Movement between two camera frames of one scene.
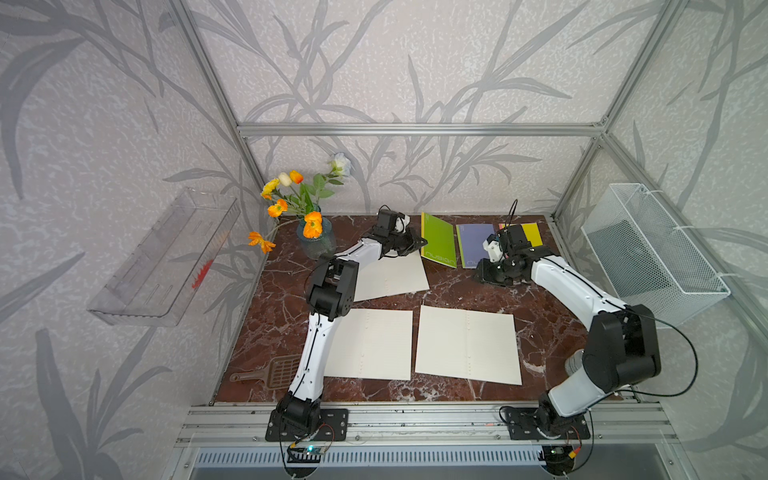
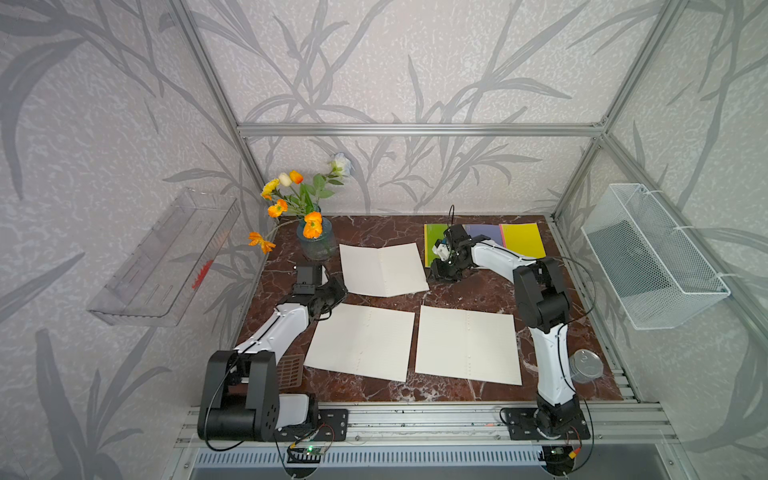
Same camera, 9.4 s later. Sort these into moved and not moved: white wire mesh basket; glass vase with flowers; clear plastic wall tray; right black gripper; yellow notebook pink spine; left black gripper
Moved: left black gripper; right black gripper
Not moved: white wire mesh basket; clear plastic wall tray; glass vase with flowers; yellow notebook pink spine
